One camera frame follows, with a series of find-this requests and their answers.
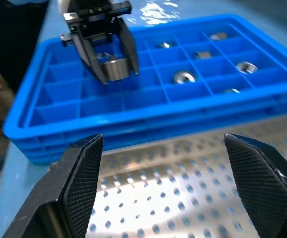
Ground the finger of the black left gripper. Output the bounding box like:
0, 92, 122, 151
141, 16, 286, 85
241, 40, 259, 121
71, 26, 109, 86
112, 16, 140, 76

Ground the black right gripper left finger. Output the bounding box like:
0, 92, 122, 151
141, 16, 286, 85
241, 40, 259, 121
3, 134, 104, 238

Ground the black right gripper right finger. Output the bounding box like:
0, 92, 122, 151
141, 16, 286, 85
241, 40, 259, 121
223, 133, 287, 238

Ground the blue plastic divided tray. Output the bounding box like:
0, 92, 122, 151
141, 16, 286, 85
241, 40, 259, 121
2, 13, 287, 166

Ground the perforated steel tray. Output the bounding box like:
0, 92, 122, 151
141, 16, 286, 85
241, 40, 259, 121
48, 116, 287, 238

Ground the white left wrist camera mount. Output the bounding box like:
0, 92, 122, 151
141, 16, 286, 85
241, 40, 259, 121
57, 0, 72, 13

